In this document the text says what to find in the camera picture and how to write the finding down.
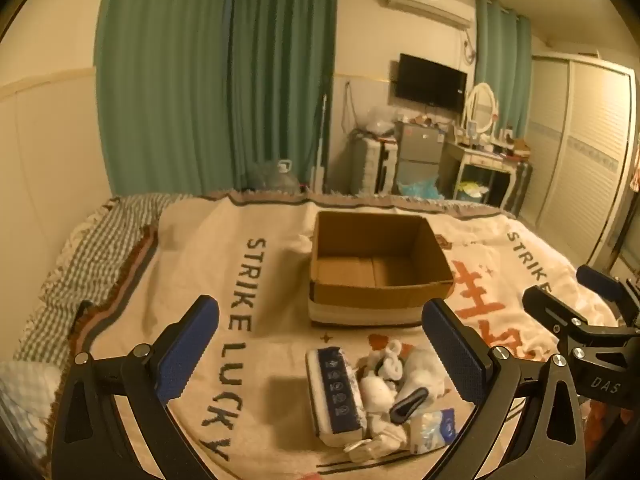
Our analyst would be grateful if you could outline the black wall cables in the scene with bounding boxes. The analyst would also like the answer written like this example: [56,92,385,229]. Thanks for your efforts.
[342,82,359,137]

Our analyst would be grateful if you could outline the grey small fridge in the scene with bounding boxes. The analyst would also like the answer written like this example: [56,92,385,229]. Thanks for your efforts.
[395,121,449,196]

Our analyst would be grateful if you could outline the brown cardboard box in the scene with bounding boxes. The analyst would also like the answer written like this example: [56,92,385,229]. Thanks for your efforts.
[307,211,456,330]

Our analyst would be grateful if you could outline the white air conditioner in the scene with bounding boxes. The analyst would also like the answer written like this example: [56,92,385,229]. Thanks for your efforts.
[385,0,474,29]

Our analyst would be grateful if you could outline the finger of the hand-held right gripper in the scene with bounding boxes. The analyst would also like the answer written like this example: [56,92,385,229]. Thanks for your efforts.
[576,264,640,328]
[522,286,590,337]

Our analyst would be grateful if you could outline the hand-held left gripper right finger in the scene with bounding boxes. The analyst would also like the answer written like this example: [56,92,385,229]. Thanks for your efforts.
[421,298,587,480]

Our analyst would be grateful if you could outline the green checked bed sheet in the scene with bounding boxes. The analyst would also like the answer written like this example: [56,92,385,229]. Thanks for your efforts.
[12,194,195,362]

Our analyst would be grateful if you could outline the small white cloth piece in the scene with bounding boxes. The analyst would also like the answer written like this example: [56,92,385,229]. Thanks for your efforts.
[344,438,389,463]

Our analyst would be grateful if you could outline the light green curtain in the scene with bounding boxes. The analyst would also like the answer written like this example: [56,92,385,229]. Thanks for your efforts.
[474,0,534,142]

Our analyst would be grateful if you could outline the white oval mirror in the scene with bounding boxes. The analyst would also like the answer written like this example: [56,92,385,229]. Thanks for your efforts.
[463,82,501,137]

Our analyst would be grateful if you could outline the cream printed blanket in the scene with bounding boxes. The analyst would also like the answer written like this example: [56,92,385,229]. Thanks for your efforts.
[75,194,622,480]

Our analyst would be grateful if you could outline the light blue checked quilt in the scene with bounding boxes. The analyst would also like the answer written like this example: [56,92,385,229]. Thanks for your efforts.
[0,359,67,463]

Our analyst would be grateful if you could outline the blue plastic bag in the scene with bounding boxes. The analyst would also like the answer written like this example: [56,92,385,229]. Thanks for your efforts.
[398,177,445,200]

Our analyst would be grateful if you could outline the waste bin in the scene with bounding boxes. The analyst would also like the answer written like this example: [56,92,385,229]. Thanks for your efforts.
[457,180,491,204]

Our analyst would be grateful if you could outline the clear plastic bag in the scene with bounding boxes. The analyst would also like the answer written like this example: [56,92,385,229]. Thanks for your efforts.
[359,105,401,137]

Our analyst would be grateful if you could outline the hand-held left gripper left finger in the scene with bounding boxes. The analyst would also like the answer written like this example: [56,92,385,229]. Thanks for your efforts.
[48,295,221,480]

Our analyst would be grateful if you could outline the black wall television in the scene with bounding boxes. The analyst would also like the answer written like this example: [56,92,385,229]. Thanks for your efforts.
[393,52,469,114]

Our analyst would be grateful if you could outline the white suitcase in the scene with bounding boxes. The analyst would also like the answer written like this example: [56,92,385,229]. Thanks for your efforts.
[350,137,399,194]

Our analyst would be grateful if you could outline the white dressing table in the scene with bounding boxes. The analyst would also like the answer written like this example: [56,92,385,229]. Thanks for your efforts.
[440,139,534,209]

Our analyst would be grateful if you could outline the blue white plastic packet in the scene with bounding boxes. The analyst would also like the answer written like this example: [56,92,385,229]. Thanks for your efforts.
[407,407,458,454]

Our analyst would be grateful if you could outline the clear water jug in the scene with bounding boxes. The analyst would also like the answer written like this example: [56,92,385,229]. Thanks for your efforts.
[247,158,301,194]

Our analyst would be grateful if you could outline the white mop stick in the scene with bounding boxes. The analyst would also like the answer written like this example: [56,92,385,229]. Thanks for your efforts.
[312,92,331,194]

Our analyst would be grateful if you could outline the white sock with black trim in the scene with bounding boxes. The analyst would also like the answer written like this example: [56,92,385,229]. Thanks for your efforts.
[367,339,408,378]

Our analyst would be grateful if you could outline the white slatted wardrobe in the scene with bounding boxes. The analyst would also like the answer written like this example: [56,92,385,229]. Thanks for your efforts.
[520,52,639,272]

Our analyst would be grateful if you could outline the large white sock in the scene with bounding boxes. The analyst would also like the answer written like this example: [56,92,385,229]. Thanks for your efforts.
[400,346,451,402]

